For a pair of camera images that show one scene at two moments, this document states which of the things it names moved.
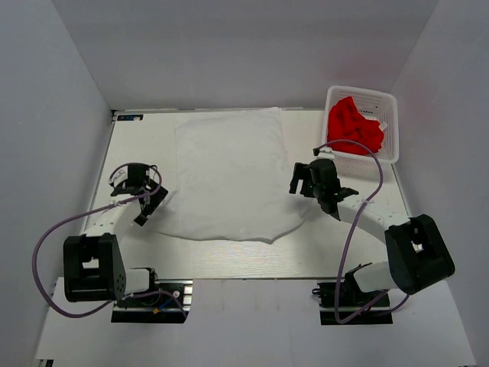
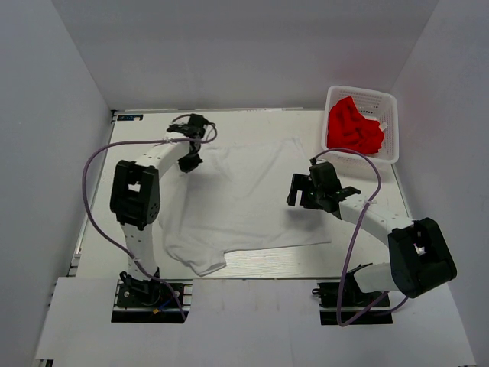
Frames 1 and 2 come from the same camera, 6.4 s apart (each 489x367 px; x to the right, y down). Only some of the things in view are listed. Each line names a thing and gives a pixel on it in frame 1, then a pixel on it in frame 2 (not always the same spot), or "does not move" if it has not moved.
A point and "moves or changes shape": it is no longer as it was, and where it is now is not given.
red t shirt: x=345 y=122 does not move
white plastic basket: x=373 y=105 does not move
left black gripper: x=156 y=199 → x=186 y=167
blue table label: x=130 y=117 does not move
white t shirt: x=232 y=180 moves or changes shape
